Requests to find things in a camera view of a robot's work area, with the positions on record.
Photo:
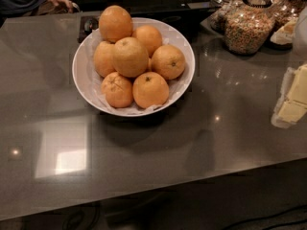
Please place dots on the back right orange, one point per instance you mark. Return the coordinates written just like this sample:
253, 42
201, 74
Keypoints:
149, 36

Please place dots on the top back orange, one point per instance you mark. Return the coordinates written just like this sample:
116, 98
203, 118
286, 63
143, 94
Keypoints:
115, 23

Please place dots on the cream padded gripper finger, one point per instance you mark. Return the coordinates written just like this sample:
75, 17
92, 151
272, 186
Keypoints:
292, 103

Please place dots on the front left orange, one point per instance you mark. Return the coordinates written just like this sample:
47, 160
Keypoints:
117, 90

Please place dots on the white ceramic bowl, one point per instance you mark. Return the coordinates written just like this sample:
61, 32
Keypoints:
83, 80

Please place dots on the black laptop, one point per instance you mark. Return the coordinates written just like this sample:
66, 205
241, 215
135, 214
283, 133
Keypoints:
185, 17

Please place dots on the small hidden orange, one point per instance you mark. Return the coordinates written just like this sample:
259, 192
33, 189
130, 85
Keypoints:
149, 68

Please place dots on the front right orange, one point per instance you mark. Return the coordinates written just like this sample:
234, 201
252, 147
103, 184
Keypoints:
150, 89

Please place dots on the white paper bowl liner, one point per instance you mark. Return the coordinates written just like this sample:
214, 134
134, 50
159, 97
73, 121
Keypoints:
91, 80

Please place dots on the large orange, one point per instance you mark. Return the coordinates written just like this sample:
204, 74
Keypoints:
130, 57

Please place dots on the person's right hand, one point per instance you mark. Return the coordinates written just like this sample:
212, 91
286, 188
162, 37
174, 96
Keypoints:
62, 4

